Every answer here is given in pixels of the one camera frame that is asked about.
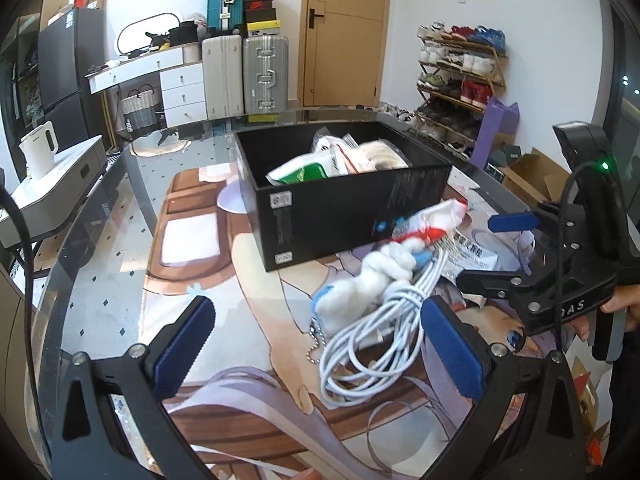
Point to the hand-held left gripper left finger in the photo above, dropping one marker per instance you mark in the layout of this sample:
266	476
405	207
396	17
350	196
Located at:
182	355

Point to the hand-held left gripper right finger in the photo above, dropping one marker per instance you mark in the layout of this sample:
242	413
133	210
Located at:
452	352

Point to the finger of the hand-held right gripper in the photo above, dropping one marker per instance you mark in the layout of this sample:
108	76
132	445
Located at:
515	222
492	280

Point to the red white plastic bag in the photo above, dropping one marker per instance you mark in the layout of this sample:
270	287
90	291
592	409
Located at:
435	220

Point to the bagged clear tubing coil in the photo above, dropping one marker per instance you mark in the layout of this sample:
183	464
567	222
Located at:
385	155

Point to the black cardboard box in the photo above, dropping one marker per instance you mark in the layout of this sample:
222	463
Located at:
325	220

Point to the green white packet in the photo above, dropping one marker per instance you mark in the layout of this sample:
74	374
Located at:
300	172

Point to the person's right hand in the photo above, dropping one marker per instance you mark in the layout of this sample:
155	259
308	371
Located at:
625	300

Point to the white printed packet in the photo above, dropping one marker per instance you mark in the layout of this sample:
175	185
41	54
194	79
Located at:
475	255

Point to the open cardboard box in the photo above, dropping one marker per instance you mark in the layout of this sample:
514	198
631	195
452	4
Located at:
537	180

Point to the dark green box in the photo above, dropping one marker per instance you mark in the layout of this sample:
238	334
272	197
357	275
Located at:
505	157

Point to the purple paper bag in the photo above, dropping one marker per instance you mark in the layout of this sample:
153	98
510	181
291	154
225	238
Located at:
492	132

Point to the loose white shoes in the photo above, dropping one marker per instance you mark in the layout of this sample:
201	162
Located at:
397	112

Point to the white tape roll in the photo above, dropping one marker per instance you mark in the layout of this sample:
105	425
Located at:
230	200

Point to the shoe rack with shoes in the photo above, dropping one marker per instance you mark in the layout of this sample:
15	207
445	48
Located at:
460	65

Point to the grey side cabinet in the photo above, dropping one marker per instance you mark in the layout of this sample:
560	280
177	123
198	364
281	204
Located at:
55	190

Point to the white floor rug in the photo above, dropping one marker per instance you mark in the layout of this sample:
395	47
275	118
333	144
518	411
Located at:
150	146

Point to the white electric kettle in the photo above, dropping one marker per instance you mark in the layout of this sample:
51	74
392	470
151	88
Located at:
37	152

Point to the wicker basket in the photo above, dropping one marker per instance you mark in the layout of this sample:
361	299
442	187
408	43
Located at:
137	110

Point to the wooden door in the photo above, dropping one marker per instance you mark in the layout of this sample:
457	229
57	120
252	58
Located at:
345	35

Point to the white vanity desk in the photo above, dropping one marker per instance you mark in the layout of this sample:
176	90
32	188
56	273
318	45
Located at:
182	90

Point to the white suitcase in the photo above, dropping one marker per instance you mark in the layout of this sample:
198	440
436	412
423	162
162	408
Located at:
222	77

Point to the silver suitcase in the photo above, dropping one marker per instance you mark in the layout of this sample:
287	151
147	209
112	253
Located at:
265	75

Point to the white ribbed container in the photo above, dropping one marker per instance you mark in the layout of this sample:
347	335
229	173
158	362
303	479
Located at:
192	54

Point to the dark grey refrigerator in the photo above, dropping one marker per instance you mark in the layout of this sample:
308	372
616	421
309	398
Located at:
67	70

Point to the tall black cabinet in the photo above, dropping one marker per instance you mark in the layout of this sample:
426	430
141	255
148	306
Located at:
22	90

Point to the yellow black shoe box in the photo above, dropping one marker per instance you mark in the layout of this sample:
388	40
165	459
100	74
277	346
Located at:
262	28

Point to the oval vanity mirror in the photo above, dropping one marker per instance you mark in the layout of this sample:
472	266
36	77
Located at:
137	35

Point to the dark shoe box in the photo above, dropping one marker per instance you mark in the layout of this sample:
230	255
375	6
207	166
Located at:
260	15

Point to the grey white plush toy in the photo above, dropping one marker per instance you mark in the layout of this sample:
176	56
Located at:
197	22

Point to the red black shoe box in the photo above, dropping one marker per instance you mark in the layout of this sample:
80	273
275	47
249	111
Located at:
258	4

